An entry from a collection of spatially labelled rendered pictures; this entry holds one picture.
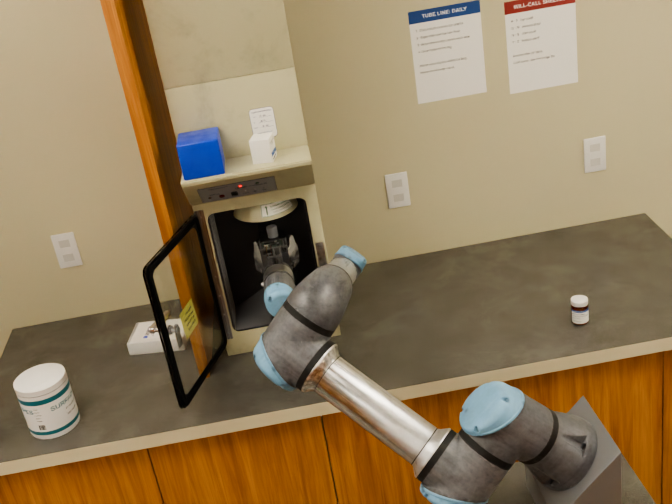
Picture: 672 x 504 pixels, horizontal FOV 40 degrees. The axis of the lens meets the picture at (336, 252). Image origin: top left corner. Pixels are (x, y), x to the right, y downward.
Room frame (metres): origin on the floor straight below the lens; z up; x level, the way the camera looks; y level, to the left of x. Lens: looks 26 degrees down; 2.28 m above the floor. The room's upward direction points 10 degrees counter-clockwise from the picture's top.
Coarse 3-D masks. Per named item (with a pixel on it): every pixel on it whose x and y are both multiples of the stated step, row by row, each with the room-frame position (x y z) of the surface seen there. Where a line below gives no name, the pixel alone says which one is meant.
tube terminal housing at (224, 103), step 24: (264, 72) 2.19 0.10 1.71; (288, 72) 2.20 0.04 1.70; (168, 96) 2.19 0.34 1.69; (192, 96) 2.19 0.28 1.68; (216, 96) 2.19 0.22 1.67; (240, 96) 2.19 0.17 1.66; (264, 96) 2.19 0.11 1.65; (288, 96) 2.20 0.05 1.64; (192, 120) 2.19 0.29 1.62; (216, 120) 2.19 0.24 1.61; (240, 120) 2.19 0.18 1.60; (288, 120) 2.19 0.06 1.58; (240, 144) 2.19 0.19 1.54; (288, 144) 2.19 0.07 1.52; (288, 192) 2.19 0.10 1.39; (312, 192) 2.20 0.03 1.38; (312, 216) 2.20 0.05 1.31; (216, 264) 2.19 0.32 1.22; (240, 336) 2.19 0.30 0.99
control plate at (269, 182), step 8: (272, 176) 2.10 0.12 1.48; (232, 184) 2.10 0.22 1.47; (240, 184) 2.11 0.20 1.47; (248, 184) 2.11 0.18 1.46; (256, 184) 2.12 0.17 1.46; (264, 184) 2.13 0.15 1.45; (272, 184) 2.13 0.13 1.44; (200, 192) 2.11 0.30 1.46; (208, 192) 2.11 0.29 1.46; (216, 192) 2.12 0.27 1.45; (224, 192) 2.13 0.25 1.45; (240, 192) 2.14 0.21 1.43; (248, 192) 2.15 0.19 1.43; (256, 192) 2.15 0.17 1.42; (208, 200) 2.15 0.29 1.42; (216, 200) 2.15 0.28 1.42
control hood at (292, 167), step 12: (276, 156) 2.14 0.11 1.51; (288, 156) 2.13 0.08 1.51; (300, 156) 2.12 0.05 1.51; (228, 168) 2.12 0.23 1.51; (240, 168) 2.10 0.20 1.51; (252, 168) 2.09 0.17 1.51; (264, 168) 2.08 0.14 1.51; (276, 168) 2.08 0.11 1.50; (288, 168) 2.08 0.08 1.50; (300, 168) 2.09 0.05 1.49; (312, 168) 2.11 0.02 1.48; (192, 180) 2.08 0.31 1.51; (204, 180) 2.07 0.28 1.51; (216, 180) 2.08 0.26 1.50; (228, 180) 2.08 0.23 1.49; (240, 180) 2.09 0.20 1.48; (276, 180) 2.12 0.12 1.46; (288, 180) 2.13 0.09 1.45; (300, 180) 2.14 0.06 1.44; (312, 180) 2.15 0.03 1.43; (192, 192) 2.10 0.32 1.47; (264, 192) 2.16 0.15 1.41; (192, 204) 2.15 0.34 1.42
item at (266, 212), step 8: (288, 200) 2.25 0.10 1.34; (296, 200) 2.29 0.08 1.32; (240, 208) 2.25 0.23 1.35; (248, 208) 2.23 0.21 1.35; (256, 208) 2.22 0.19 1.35; (264, 208) 2.22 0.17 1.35; (272, 208) 2.22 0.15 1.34; (280, 208) 2.22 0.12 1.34; (288, 208) 2.24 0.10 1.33; (240, 216) 2.24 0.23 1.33; (248, 216) 2.22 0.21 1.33; (256, 216) 2.21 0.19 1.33; (264, 216) 2.21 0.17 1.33; (272, 216) 2.21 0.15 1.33; (280, 216) 2.21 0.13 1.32
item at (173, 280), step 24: (192, 216) 2.14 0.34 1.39; (168, 240) 2.02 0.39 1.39; (192, 240) 2.11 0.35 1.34; (168, 264) 1.98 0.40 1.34; (192, 264) 2.09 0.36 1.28; (168, 288) 1.96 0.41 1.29; (192, 288) 2.06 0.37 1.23; (168, 312) 1.93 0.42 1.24; (192, 312) 2.03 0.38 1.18; (192, 336) 2.00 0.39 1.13; (216, 336) 2.12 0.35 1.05; (168, 360) 1.88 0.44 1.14; (192, 360) 1.98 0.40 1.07; (192, 384) 1.95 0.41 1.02
